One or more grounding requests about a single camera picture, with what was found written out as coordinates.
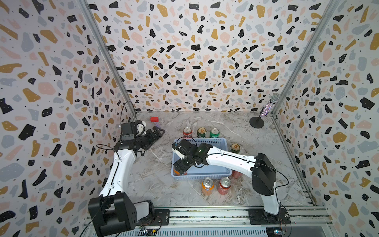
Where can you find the green soda can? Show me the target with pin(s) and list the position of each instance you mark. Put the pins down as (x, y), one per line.
(214, 133)

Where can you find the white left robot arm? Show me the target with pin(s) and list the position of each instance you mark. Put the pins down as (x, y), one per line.
(113, 212)

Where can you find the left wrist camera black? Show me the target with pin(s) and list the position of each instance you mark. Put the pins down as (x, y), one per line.
(128, 131)

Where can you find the light blue plastic basket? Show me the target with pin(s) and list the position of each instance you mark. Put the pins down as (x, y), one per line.
(214, 172)

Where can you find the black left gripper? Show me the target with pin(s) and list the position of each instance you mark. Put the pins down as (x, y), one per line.
(152, 138)

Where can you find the black microphone stand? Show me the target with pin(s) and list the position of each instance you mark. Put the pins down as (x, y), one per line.
(256, 122)

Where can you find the dark green beer can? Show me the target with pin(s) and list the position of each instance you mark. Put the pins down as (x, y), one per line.
(235, 148)

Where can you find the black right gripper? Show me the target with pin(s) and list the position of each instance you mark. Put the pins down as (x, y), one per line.
(178, 165)

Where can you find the red cola can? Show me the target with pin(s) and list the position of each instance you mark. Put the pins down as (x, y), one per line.
(187, 132)

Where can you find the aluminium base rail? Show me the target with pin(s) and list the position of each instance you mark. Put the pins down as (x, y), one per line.
(233, 221)

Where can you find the aluminium corner post left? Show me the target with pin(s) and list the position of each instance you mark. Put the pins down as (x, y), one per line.
(84, 7)

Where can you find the red soda can front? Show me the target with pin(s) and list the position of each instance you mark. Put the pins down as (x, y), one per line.
(224, 185)

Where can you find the glittery purple microphone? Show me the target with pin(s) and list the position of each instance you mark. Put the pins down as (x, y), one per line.
(269, 106)

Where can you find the green and cream can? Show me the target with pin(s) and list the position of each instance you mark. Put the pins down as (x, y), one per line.
(201, 132)

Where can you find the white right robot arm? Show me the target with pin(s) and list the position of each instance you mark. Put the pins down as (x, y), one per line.
(258, 167)

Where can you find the red soda can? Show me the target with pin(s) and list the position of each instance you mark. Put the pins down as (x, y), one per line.
(224, 185)
(236, 174)

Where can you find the aluminium corner post right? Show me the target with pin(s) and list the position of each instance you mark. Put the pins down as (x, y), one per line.
(331, 7)

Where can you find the aluminium corner post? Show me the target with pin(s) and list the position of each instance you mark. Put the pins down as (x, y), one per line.
(331, 7)
(84, 7)

